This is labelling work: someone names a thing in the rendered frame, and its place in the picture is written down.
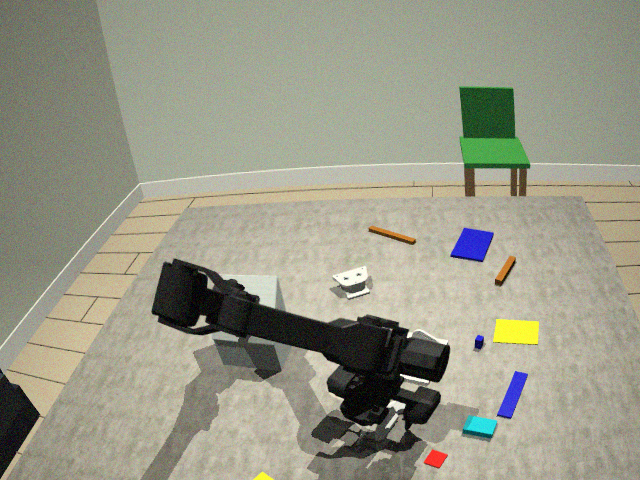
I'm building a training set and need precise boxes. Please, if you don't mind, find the orange rectangular bar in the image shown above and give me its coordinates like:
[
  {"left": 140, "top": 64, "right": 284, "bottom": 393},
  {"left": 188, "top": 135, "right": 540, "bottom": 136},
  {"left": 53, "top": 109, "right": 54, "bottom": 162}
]
[
  {"left": 495, "top": 255, "right": 516, "bottom": 286},
  {"left": 369, "top": 226, "right": 416, "bottom": 245}
]

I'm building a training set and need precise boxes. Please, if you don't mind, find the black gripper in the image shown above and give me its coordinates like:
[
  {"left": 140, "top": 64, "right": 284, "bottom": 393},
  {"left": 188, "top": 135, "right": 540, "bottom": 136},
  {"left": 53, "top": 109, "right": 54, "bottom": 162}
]
[{"left": 327, "top": 365, "right": 441, "bottom": 431}]

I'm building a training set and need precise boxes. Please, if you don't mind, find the blue flat plate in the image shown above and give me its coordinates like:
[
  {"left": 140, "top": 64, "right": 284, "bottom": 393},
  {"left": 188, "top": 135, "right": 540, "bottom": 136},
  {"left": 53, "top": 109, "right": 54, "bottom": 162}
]
[{"left": 450, "top": 228, "right": 493, "bottom": 262}]

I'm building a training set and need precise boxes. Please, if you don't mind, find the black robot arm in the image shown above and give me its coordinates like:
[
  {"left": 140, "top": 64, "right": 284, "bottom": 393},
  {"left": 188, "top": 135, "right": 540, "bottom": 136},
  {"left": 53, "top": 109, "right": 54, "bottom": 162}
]
[{"left": 151, "top": 259, "right": 451, "bottom": 427}]

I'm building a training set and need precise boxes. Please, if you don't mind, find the red flat square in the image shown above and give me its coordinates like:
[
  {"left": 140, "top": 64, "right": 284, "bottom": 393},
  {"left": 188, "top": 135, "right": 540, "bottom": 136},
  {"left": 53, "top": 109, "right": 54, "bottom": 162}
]
[{"left": 423, "top": 449, "right": 448, "bottom": 469}]

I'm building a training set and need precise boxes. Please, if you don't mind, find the blue flat bar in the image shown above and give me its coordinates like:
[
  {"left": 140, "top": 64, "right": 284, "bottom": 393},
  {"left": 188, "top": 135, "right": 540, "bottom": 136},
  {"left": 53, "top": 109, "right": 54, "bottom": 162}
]
[{"left": 497, "top": 371, "right": 528, "bottom": 419}]

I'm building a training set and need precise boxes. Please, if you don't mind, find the cyan rectangular block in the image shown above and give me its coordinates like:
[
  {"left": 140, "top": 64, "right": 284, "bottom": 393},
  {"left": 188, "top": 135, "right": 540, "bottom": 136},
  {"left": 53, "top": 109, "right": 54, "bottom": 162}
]
[{"left": 462, "top": 415, "right": 497, "bottom": 439}]

